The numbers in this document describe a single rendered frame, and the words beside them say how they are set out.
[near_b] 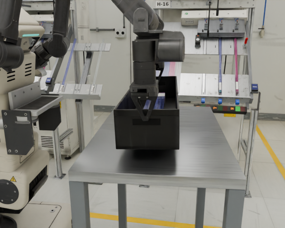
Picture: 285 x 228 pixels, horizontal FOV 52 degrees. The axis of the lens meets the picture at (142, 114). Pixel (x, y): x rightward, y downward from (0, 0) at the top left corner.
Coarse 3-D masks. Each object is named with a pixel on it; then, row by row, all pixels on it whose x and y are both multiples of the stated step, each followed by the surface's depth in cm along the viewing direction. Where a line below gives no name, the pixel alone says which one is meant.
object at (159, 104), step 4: (160, 92) 128; (164, 92) 127; (160, 96) 120; (164, 96) 119; (148, 100) 113; (156, 100) 113; (160, 100) 113; (164, 100) 116; (148, 104) 107; (156, 104) 107; (160, 104) 106; (164, 104) 116; (144, 108) 102; (148, 108) 102; (156, 108) 102; (160, 108) 101
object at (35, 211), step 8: (24, 208) 147; (32, 208) 147; (40, 208) 147; (48, 208) 147; (56, 208) 147; (64, 208) 147; (8, 216) 140; (16, 216) 141; (24, 216) 141; (32, 216) 141; (40, 216) 141; (48, 216) 141; (56, 216) 141; (64, 216) 142; (0, 224) 136; (8, 224) 136; (16, 224) 134; (24, 224) 135; (32, 224) 135; (40, 224) 135; (48, 224) 135; (56, 224) 135; (64, 224) 138
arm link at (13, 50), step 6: (6, 42) 80; (12, 48) 81; (18, 48) 83; (12, 54) 80; (18, 54) 83; (6, 60) 79; (12, 60) 81; (18, 60) 83; (0, 66) 79; (6, 66) 82; (12, 66) 83
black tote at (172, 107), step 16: (160, 80) 129; (176, 80) 117; (128, 96) 98; (176, 96) 88; (128, 112) 76; (144, 112) 75; (160, 112) 75; (176, 112) 74; (128, 128) 77; (144, 128) 76; (160, 128) 76; (176, 128) 75; (128, 144) 78; (144, 144) 78; (160, 144) 77; (176, 144) 77
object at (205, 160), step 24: (192, 120) 116; (216, 120) 116; (96, 144) 92; (192, 144) 92; (216, 144) 92; (72, 168) 76; (96, 168) 76; (120, 168) 76; (144, 168) 76; (168, 168) 76; (192, 168) 76; (216, 168) 76; (240, 168) 76; (72, 192) 76; (120, 192) 151; (240, 192) 72; (72, 216) 79; (120, 216) 155; (240, 216) 74
